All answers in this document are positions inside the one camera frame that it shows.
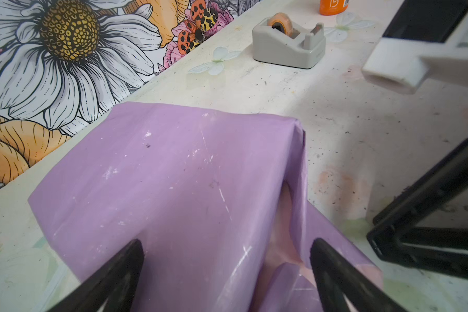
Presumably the pink wrapping paper sheet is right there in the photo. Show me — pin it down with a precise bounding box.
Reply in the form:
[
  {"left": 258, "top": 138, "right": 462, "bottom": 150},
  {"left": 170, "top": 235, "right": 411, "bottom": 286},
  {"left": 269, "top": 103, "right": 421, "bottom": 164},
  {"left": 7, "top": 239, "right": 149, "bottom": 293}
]
[{"left": 29, "top": 103, "right": 383, "bottom": 311}]

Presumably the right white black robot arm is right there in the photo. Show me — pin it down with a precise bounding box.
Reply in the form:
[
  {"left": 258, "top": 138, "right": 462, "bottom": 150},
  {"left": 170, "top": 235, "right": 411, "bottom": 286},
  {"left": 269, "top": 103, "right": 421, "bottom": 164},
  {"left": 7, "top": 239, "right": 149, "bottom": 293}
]
[{"left": 362, "top": 1, "right": 468, "bottom": 280}]

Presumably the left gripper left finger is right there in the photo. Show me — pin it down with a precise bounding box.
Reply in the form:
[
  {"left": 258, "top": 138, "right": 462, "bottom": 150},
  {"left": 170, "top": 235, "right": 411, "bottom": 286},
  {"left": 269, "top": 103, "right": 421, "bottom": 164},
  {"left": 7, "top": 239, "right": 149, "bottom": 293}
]
[{"left": 49, "top": 239, "right": 144, "bottom": 312}]

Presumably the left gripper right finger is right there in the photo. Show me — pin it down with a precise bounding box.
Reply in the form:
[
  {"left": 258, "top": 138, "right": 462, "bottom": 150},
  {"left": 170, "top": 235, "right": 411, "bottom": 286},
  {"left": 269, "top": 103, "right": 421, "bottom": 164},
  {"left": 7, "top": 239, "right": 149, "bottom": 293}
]
[{"left": 309, "top": 238, "right": 406, "bottom": 312}]

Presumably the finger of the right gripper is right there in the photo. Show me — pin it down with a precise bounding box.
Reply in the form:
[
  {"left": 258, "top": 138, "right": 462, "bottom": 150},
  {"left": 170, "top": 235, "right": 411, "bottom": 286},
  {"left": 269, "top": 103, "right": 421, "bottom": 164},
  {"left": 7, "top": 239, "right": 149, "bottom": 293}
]
[{"left": 367, "top": 138, "right": 468, "bottom": 280}]

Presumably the orange bottle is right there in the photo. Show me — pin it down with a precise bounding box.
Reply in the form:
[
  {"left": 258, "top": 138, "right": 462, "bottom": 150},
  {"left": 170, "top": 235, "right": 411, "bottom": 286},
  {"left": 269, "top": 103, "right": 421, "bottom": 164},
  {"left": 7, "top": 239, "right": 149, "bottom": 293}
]
[{"left": 319, "top": 0, "right": 349, "bottom": 16}]

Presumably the grey tape dispenser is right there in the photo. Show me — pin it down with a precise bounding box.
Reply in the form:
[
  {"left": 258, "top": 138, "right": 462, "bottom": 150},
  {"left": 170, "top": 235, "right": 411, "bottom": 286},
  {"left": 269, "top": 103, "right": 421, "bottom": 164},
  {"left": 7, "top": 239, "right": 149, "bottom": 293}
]
[{"left": 252, "top": 12, "right": 326, "bottom": 69}]

